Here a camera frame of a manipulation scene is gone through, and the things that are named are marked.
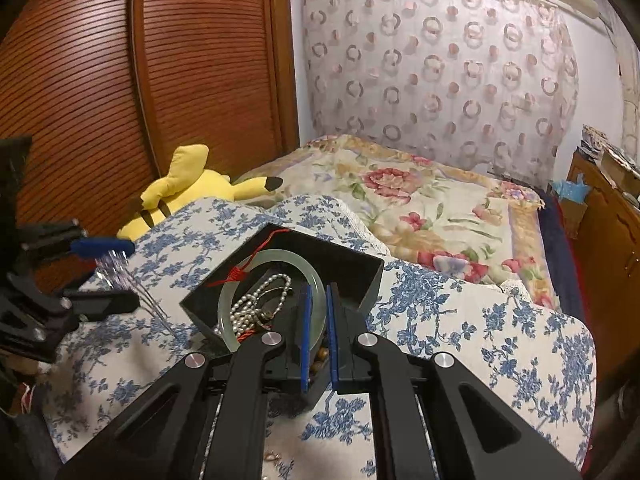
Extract green jade bangle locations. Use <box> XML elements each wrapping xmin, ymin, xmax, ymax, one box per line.
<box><xmin>215</xmin><ymin>249</ymin><xmax>326</xmax><ymax>352</ymax></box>

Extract white pearl necklace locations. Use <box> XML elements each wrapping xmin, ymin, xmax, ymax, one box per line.
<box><xmin>214</xmin><ymin>272</ymin><xmax>293</xmax><ymax>338</ymax></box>

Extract red cord bracelet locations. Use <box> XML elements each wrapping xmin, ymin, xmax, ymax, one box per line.
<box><xmin>205</xmin><ymin>227</ymin><xmax>292</xmax><ymax>344</ymax></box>

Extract black open jewelry box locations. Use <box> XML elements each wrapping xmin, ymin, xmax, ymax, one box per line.
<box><xmin>181</xmin><ymin>223</ymin><xmax>383</xmax><ymax>413</ymax></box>

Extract blue floral tablecloth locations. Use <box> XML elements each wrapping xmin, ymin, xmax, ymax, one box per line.
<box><xmin>39</xmin><ymin>195</ymin><xmax>597</xmax><ymax>466</ymax></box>

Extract yellow Pikachu plush toy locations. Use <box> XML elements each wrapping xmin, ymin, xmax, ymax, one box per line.
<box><xmin>117</xmin><ymin>144</ymin><xmax>283</xmax><ymax>240</ymax></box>

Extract wooden louvered wardrobe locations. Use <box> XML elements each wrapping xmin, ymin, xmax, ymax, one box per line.
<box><xmin>0</xmin><ymin>0</ymin><xmax>302</xmax><ymax>291</ymax></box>

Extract floral bed cover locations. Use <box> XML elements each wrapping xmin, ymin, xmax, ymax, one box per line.
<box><xmin>243</xmin><ymin>136</ymin><xmax>560</xmax><ymax>310</ymax></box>

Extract wooden sideboard cabinet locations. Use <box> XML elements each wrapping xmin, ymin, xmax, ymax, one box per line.
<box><xmin>567</xmin><ymin>152</ymin><xmax>639</xmax><ymax>396</ymax></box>

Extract blue tissue gift bag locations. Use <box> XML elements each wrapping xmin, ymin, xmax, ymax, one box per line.
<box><xmin>552</xmin><ymin>172</ymin><xmax>591</xmax><ymax>240</ymax></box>

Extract cardboard box on sideboard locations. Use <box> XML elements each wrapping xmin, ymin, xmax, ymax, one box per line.
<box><xmin>599</xmin><ymin>148</ymin><xmax>640</xmax><ymax>197</ymax></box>

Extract circle pattern sheer curtain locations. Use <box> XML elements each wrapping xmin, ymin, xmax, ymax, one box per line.
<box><xmin>300</xmin><ymin>0</ymin><xmax>578</xmax><ymax>186</ymax></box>

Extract beige side curtain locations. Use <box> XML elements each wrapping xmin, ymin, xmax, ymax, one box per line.
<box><xmin>616</xmin><ymin>38</ymin><xmax>639</xmax><ymax>162</ymax></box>

